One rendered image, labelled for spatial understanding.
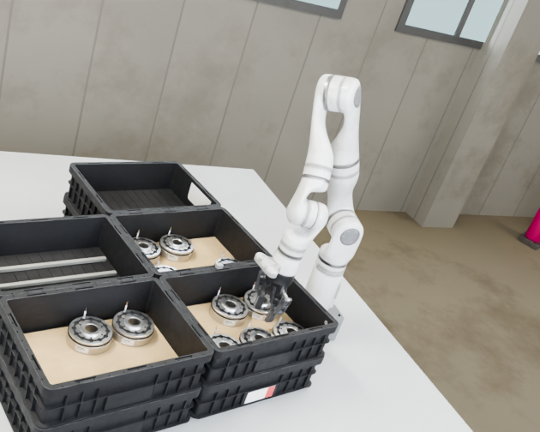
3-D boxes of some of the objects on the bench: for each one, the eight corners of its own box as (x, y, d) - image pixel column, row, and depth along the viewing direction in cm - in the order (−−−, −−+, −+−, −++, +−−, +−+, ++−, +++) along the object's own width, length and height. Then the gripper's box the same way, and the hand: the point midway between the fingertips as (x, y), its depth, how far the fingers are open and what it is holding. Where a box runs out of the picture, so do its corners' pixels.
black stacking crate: (254, 321, 214) (266, 290, 209) (313, 388, 195) (327, 356, 190) (137, 345, 189) (147, 309, 183) (192, 424, 170) (205, 388, 164)
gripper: (309, 283, 181) (287, 332, 188) (280, 249, 191) (260, 297, 198) (287, 283, 176) (265, 333, 183) (258, 249, 187) (237, 297, 193)
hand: (264, 309), depth 190 cm, fingers open, 5 cm apart
